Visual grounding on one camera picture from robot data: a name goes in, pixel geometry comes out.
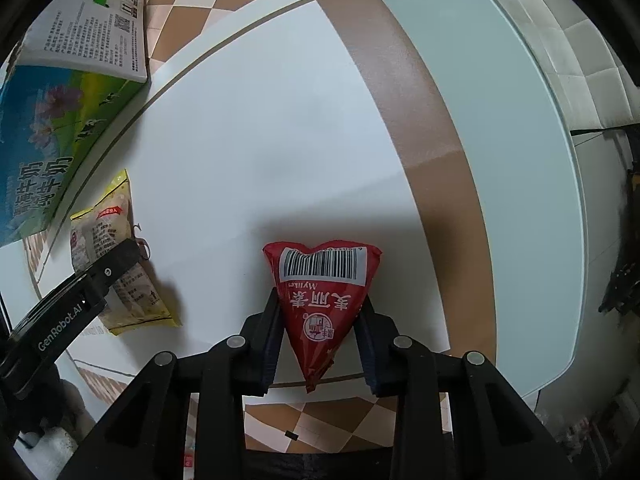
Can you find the yellow snack packet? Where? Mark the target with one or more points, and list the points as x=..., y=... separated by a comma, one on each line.
x=105, y=220

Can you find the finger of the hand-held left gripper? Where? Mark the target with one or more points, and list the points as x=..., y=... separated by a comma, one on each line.
x=75, y=300

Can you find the checkered table cover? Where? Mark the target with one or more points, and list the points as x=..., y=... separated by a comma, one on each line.
x=425, y=110

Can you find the red triangular snack packet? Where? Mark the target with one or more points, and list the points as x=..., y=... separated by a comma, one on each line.
x=320, y=310

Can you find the white tufted sofa chair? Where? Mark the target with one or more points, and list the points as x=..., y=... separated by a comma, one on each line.
x=575, y=50

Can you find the printed cardboard box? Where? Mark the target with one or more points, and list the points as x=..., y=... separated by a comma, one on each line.
x=75, y=25

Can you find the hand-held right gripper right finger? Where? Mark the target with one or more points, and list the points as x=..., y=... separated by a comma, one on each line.
x=371, y=355

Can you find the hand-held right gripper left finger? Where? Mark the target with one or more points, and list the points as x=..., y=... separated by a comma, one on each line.
x=270, y=345

